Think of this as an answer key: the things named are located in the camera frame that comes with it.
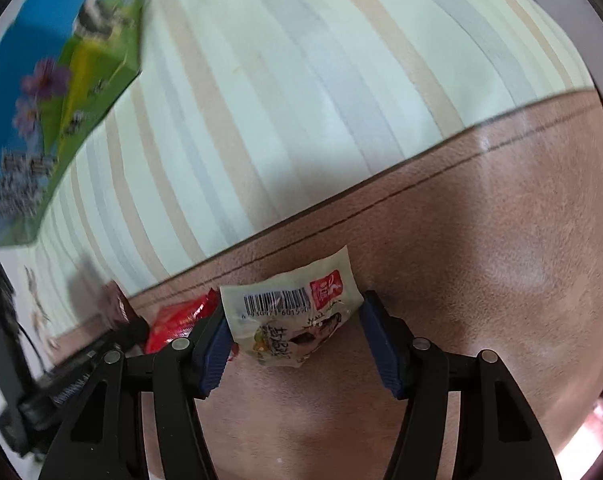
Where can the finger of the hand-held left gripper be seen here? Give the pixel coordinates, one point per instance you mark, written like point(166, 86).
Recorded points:
point(126, 334)

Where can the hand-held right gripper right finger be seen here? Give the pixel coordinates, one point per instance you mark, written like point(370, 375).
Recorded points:
point(381, 350)

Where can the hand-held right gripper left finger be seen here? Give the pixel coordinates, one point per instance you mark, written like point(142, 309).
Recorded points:
point(214, 355)

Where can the white snack packet with barcode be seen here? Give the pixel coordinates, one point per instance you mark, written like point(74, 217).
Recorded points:
point(291, 305)

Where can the cardboard box with blue print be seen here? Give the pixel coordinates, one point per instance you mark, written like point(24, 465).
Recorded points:
point(31, 100)

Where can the dark brown snack packet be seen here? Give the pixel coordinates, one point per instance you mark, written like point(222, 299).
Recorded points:
point(115, 305)

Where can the red snack packet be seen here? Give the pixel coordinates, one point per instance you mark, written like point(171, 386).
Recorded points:
point(174, 322)

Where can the striped bed sheet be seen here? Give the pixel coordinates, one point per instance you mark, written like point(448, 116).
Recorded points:
point(306, 85)

